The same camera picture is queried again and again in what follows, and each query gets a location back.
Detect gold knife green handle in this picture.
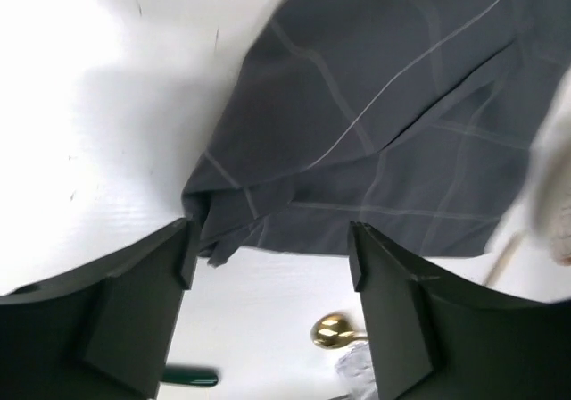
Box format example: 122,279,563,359
483,232,525,288

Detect gold fork green handle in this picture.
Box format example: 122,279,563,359
161,364,219,388

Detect clear drinking glass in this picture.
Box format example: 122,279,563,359
335,342,379,400

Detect dark grey checked napkin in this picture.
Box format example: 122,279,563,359
182,0,570,266

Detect gold spoon green handle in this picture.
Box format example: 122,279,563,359
310,312,368,350

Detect floral patterned ceramic plate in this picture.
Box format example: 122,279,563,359
528,72,570,266

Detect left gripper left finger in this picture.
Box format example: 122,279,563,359
1,219,199,399

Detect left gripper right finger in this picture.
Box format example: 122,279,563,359
348,222,570,400

